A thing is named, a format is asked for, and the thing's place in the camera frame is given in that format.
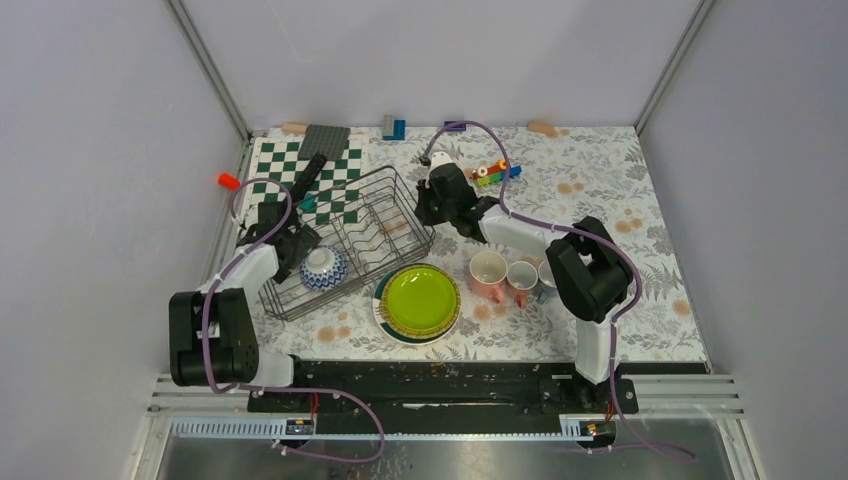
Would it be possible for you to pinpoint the wooden block left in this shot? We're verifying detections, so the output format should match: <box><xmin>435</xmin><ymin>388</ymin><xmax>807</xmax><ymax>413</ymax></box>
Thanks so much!
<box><xmin>280</xmin><ymin>122</ymin><xmax>308</xmax><ymax>135</ymax></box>

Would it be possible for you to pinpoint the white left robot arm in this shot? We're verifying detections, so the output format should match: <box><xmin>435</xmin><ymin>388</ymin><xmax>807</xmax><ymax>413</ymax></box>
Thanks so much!
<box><xmin>168</xmin><ymin>200</ymin><xmax>320</xmax><ymax>411</ymax></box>

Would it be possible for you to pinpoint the grey and blue brick stack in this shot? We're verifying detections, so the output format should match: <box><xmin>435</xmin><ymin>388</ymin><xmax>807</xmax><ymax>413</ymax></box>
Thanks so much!
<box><xmin>381</xmin><ymin>114</ymin><xmax>406</xmax><ymax>141</ymax></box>

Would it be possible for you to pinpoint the wooden block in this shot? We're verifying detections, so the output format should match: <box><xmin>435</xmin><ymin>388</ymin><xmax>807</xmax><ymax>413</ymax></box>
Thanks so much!
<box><xmin>280</xmin><ymin>122</ymin><xmax>308</xmax><ymax>135</ymax></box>
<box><xmin>526</xmin><ymin>121</ymin><xmax>559</xmax><ymax>138</ymax></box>

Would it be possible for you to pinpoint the pink dotted mug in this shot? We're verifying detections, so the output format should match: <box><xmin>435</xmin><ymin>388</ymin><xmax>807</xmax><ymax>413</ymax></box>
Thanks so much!
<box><xmin>506</xmin><ymin>261</ymin><xmax>539</xmax><ymax>309</ymax></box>

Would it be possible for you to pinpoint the red small block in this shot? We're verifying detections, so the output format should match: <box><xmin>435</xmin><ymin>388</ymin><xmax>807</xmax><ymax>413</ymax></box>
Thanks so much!
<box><xmin>217</xmin><ymin>173</ymin><xmax>241</xmax><ymax>192</ymax></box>

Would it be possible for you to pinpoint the green woven rim plate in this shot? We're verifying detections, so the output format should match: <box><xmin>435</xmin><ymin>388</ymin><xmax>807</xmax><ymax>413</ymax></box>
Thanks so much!
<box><xmin>379</xmin><ymin>264</ymin><xmax>462</xmax><ymax>340</ymax></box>

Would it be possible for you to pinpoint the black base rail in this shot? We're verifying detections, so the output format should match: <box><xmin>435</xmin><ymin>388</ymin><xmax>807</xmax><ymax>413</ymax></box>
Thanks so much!
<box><xmin>245</xmin><ymin>357</ymin><xmax>710</xmax><ymax>429</ymax></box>

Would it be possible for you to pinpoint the lime green plastic plate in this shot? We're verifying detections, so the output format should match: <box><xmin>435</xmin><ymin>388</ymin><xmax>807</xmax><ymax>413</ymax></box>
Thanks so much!
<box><xmin>386</xmin><ymin>266</ymin><xmax>460</xmax><ymax>334</ymax></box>

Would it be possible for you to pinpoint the black wire dish rack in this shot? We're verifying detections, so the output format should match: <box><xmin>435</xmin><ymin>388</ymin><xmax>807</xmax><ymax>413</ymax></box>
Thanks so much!
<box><xmin>259</xmin><ymin>166</ymin><xmax>434</xmax><ymax>321</ymax></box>

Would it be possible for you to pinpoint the blue white patterned bowl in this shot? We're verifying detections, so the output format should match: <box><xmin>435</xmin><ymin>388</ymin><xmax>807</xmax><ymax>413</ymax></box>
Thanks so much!
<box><xmin>300</xmin><ymin>245</ymin><xmax>349</xmax><ymax>292</ymax></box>

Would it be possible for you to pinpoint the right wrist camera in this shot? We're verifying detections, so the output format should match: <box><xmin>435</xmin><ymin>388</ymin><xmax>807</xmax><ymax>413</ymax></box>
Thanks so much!
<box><xmin>419</xmin><ymin>151</ymin><xmax>455</xmax><ymax>170</ymax></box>

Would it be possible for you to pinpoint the grey blue cup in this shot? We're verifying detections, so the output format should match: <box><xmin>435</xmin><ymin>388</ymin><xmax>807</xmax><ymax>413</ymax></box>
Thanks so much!
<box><xmin>535</xmin><ymin>260</ymin><xmax>558</xmax><ymax>304</ymax></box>

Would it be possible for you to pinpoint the colourful toy brick car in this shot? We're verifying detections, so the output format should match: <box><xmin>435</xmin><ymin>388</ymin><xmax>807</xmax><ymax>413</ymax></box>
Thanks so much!
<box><xmin>471</xmin><ymin>159</ymin><xmax>522</xmax><ymax>187</ymax></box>

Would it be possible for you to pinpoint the purple toy brick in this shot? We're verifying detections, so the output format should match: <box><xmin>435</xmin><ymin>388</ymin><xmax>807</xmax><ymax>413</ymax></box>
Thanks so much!
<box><xmin>443</xmin><ymin>120</ymin><xmax>466</xmax><ymax>132</ymax></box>

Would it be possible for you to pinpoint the teal small block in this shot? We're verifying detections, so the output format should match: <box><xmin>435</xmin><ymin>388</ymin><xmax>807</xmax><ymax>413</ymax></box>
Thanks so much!
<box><xmin>299</xmin><ymin>196</ymin><xmax>317</xmax><ymax>213</ymax></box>

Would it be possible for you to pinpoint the wooden block right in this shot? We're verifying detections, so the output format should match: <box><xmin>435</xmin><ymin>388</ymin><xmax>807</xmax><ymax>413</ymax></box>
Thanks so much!
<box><xmin>526</xmin><ymin>121</ymin><xmax>559</xmax><ymax>138</ymax></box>

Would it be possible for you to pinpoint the white plate teal rim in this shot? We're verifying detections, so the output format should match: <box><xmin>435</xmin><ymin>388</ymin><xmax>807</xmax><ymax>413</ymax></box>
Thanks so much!
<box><xmin>372</xmin><ymin>263</ymin><xmax>463</xmax><ymax>346</ymax></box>

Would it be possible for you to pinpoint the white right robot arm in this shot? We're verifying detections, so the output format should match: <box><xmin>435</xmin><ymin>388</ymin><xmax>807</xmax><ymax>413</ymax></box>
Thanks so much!
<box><xmin>415</xmin><ymin>158</ymin><xmax>636</xmax><ymax>412</ymax></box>

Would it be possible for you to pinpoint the green white checkered board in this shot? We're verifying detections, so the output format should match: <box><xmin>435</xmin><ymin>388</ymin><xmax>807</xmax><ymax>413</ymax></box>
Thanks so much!
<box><xmin>236</xmin><ymin>134</ymin><xmax>370</xmax><ymax>227</ymax></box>

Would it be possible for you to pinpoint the grey studded baseplate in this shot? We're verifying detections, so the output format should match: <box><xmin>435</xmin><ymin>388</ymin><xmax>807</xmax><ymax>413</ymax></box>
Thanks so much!
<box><xmin>297</xmin><ymin>124</ymin><xmax>351</xmax><ymax>161</ymax></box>

